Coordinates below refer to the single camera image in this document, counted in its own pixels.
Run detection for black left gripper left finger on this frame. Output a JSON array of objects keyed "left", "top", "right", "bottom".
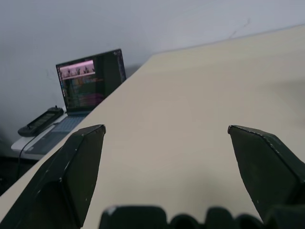
[{"left": 0, "top": 124, "right": 107, "bottom": 229}]

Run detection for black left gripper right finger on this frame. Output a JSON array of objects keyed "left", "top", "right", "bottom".
[{"left": 227, "top": 125, "right": 305, "bottom": 223}]

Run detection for black handheld controller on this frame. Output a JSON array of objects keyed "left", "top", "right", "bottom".
[{"left": 18, "top": 105, "right": 65, "bottom": 137}]

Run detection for open laptop with lit screen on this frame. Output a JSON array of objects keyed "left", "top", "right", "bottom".
[{"left": 25, "top": 49, "right": 127, "bottom": 155}]

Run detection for thin black cable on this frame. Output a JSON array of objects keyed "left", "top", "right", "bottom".
[{"left": 17, "top": 135, "right": 39, "bottom": 180}]

